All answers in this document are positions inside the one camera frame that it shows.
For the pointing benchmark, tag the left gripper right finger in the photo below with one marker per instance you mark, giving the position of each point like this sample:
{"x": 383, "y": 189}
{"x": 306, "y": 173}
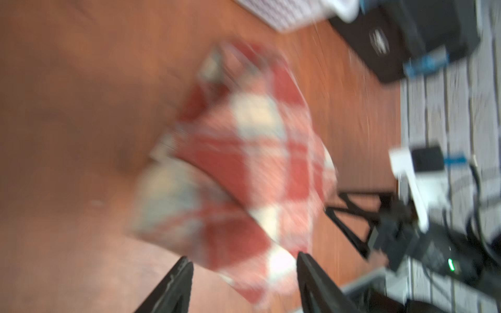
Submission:
{"x": 318, "y": 292}

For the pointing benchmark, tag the aluminium mounting rail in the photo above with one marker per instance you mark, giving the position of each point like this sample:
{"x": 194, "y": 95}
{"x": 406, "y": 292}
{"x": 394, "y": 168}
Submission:
{"x": 393, "y": 285}

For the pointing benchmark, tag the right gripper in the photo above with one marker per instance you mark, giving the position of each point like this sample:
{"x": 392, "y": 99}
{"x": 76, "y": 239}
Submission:
{"x": 430, "y": 242}

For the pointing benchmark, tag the white plastic basket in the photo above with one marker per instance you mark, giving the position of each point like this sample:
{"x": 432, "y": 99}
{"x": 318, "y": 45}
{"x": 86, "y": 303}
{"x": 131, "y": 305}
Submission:
{"x": 289, "y": 15}

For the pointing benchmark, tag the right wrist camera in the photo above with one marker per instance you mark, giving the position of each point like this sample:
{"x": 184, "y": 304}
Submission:
{"x": 425, "y": 169}

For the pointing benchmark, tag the red plaid skirt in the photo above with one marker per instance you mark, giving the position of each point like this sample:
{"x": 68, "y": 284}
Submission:
{"x": 238, "y": 182}

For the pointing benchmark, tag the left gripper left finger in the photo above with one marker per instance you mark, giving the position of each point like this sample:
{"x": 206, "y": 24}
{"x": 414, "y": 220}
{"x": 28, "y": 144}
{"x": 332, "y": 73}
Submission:
{"x": 172, "y": 294}

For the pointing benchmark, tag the black plastic toolbox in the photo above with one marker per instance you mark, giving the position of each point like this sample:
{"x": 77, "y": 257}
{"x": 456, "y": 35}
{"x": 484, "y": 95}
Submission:
{"x": 409, "y": 39}

